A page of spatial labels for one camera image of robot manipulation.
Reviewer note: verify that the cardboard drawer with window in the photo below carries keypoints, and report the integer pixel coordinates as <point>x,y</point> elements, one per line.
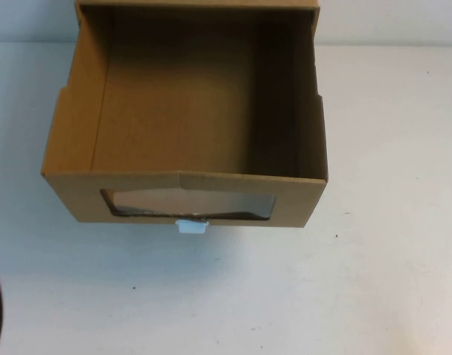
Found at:
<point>155,111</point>

